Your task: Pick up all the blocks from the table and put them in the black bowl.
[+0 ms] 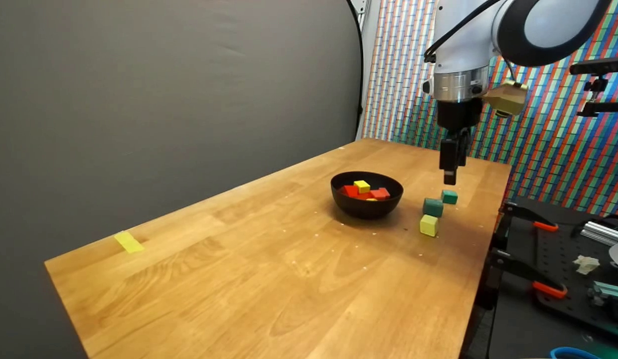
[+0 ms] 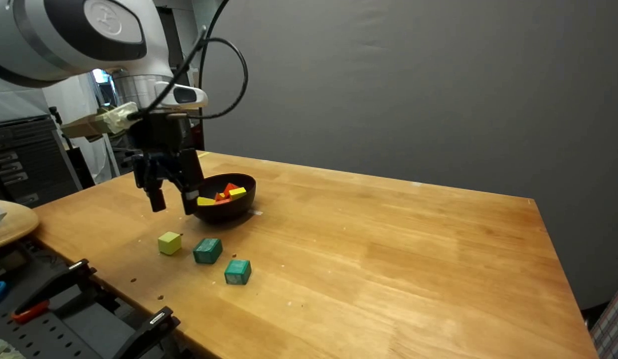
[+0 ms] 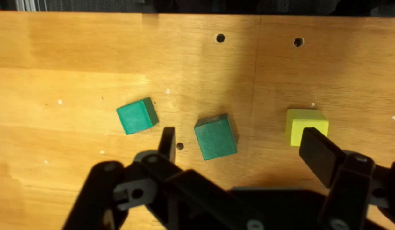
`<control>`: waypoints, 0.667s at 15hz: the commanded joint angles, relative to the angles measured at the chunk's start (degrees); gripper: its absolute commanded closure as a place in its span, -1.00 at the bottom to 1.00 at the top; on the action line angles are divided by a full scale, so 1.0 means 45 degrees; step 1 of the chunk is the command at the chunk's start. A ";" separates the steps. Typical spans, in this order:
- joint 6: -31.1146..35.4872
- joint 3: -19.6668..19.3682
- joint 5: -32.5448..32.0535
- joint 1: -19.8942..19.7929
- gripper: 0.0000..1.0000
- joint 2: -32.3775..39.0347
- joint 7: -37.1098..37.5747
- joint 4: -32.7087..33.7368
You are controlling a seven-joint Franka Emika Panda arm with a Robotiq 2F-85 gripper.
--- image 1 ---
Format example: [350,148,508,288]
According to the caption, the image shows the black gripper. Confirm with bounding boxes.
[434,98,486,188]

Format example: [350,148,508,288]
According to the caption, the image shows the lime green wooden cube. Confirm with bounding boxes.
[416,214,440,240]

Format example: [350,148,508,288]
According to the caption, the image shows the black bowl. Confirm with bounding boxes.
[328,170,404,222]

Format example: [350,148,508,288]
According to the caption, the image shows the multicoloured patterned backdrop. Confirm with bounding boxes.
[354,0,618,218]

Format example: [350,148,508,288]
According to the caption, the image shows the black pegboard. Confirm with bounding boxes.
[480,196,618,342]

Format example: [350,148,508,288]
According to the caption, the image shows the white ridged bar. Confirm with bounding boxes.
[577,220,618,248]

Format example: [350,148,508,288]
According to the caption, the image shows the white plastic part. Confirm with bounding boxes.
[573,254,601,276]

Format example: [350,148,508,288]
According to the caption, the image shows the teal tool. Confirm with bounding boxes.
[589,280,618,310]

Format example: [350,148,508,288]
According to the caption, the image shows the grey fabric backdrop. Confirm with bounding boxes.
[0,0,366,359]

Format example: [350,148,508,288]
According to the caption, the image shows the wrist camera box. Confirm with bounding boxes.
[482,80,527,120]

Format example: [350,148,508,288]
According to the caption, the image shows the black clamp with orange handle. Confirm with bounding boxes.
[500,200,561,236]
[488,246,569,302]

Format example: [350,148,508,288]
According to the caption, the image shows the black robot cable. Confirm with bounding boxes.
[422,0,504,64]

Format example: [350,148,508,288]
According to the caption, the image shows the blue plastic handle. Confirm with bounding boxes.
[547,346,603,359]

